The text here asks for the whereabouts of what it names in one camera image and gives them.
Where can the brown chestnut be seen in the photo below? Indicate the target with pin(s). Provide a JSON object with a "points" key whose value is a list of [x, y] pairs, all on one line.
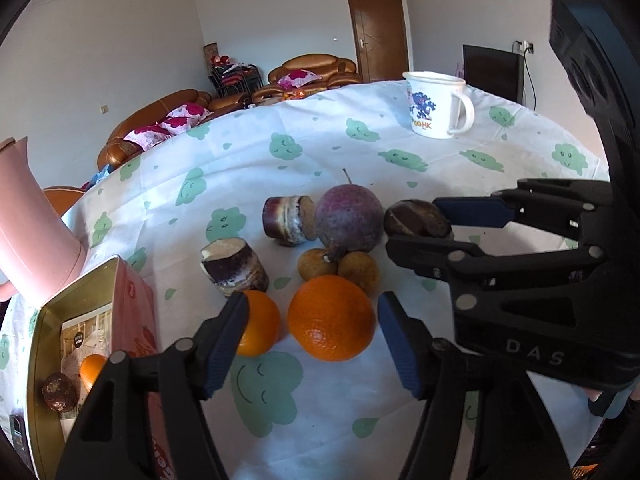
{"points": [[412, 220], [59, 392]]}

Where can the pink electric kettle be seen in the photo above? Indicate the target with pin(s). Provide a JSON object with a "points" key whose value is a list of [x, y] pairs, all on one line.
{"points": [[35, 230]]}

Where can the blue checked cloth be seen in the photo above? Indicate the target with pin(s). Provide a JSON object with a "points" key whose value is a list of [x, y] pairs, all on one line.
{"points": [[99, 176]]}

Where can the white green cloud tablecloth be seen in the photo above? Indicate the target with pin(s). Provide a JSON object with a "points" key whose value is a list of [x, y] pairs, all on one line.
{"points": [[310, 435]]}

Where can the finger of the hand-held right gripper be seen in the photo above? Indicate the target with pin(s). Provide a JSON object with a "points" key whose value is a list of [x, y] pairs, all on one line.
{"points": [[440, 257], [475, 212]]}

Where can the sugarcane piece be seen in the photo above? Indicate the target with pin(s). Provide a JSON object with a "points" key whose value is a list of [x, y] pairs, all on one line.
{"points": [[232, 265], [290, 220]]}

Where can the white printed mug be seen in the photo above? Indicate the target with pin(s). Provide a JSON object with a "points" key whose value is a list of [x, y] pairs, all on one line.
{"points": [[432, 105]]}

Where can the black television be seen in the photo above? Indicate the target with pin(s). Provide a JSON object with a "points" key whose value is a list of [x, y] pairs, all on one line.
{"points": [[492, 72]]}

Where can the brown leather armchair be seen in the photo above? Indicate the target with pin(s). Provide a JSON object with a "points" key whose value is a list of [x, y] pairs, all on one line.
{"points": [[310, 62]]}

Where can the person's right hand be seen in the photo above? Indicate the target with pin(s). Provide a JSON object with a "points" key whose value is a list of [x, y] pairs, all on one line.
{"points": [[593, 394]]}

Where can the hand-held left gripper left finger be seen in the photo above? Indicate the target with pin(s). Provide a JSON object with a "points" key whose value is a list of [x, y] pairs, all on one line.
{"points": [[225, 355]]}

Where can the orange wooden stool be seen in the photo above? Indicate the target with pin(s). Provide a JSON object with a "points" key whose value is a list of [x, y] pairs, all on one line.
{"points": [[60, 199]]}

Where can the small orange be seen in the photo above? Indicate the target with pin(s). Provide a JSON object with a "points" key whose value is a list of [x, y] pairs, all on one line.
{"points": [[260, 322], [92, 367]]}

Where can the black phone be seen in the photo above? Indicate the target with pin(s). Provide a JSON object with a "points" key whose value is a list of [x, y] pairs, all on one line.
{"points": [[17, 432]]}

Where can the tall floor vase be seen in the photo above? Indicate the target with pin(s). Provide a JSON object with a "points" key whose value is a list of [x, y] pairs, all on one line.
{"points": [[210, 55]]}

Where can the pink floral pillow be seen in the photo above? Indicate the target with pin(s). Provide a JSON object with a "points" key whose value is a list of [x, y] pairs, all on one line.
{"points": [[299, 79], [147, 136], [185, 116]]}

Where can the brown leather sofa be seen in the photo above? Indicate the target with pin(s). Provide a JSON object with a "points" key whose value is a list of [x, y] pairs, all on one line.
{"points": [[145, 112]]}

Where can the gold and pink tin box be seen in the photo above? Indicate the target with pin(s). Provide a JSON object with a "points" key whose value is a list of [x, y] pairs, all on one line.
{"points": [[135, 305]]}

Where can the wooden coffee table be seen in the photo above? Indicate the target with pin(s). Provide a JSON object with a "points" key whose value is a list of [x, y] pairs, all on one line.
{"points": [[295, 95]]}

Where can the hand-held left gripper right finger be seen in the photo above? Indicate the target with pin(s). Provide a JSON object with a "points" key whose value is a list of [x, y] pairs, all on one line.
{"points": [[397, 340]]}

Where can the large orange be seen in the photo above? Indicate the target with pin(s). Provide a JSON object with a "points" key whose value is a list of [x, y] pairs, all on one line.
{"points": [[332, 317]]}

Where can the printed paper card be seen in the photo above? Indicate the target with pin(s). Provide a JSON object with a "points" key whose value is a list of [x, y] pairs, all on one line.
{"points": [[87, 335]]}

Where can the white wall outlet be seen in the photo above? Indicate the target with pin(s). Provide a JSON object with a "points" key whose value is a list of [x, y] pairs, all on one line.
{"points": [[527, 47]]}

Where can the brown wooden door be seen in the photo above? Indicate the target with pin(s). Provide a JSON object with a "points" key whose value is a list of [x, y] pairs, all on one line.
{"points": [[377, 30]]}

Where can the purple passion fruit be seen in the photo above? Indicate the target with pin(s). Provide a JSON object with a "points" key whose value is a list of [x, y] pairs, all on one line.
{"points": [[350, 217]]}

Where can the stacked dark chairs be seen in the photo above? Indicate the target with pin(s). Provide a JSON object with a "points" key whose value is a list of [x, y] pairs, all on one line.
{"points": [[235, 80]]}

